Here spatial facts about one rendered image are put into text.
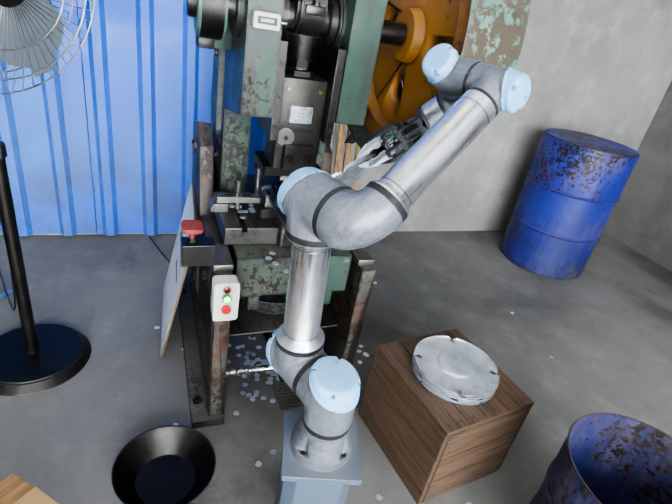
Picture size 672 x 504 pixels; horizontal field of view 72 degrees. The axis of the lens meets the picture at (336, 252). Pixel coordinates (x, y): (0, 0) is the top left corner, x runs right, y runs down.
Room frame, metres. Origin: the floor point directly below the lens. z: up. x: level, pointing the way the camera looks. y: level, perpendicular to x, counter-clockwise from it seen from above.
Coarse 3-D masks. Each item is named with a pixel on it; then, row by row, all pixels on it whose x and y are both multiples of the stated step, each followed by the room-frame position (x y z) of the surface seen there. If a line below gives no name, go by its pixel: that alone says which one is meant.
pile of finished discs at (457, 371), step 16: (432, 336) 1.37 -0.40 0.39; (448, 336) 1.39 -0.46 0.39; (416, 352) 1.27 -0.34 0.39; (432, 352) 1.28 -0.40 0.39; (448, 352) 1.29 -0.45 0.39; (464, 352) 1.32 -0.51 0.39; (480, 352) 1.34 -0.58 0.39; (416, 368) 1.21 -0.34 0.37; (432, 368) 1.20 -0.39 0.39; (448, 368) 1.21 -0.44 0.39; (464, 368) 1.22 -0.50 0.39; (480, 368) 1.25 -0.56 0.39; (496, 368) 1.26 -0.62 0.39; (432, 384) 1.13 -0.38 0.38; (448, 384) 1.14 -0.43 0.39; (464, 384) 1.15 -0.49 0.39; (480, 384) 1.17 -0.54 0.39; (496, 384) 1.18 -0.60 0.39; (448, 400) 1.10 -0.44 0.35; (464, 400) 1.10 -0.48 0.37; (480, 400) 1.12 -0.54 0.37
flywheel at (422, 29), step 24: (408, 0) 1.75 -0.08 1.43; (432, 0) 1.61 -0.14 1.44; (456, 0) 1.49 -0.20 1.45; (408, 24) 1.64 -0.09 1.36; (432, 24) 1.58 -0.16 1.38; (456, 24) 1.46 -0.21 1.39; (384, 48) 1.84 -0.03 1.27; (408, 48) 1.61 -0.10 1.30; (456, 48) 1.37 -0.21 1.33; (384, 72) 1.81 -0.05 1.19; (408, 72) 1.65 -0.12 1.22; (384, 96) 1.77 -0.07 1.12; (408, 96) 1.62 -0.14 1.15; (432, 96) 1.42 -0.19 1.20; (384, 120) 1.71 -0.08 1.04
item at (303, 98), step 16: (288, 80) 1.43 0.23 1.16; (304, 80) 1.45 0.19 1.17; (320, 80) 1.49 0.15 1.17; (288, 96) 1.43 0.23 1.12; (304, 96) 1.45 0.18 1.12; (320, 96) 1.47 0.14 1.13; (288, 112) 1.43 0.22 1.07; (304, 112) 1.45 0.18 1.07; (320, 112) 1.48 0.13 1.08; (288, 128) 1.43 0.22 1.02; (304, 128) 1.46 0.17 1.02; (320, 128) 1.48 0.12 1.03; (272, 144) 1.44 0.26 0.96; (288, 144) 1.42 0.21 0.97; (304, 144) 1.45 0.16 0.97; (272, 160) 1.42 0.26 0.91; (288, 160) 1.40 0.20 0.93; (304, 160) 1.43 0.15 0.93
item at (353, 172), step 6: (366, 156) 1.18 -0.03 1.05; (372, 156) 1.21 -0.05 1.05; (354, 162) 1.14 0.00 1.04; (360, 162) 1.17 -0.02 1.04; (348, 168) 1.13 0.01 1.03; (354, 168) 1.18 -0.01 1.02; (360, 168) 1.23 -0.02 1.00; (366, 168) 1.29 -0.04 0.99; (336, 174) 1.10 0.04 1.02; (342, 174) 1.14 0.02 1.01; (348, 174) 1.19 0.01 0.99; (354, 174) 1.24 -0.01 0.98; (360, 174) 1.31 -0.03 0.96; (342, 180) 1.23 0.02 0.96; (348, 180) 1.27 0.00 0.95; (354, 180) 1.32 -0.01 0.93
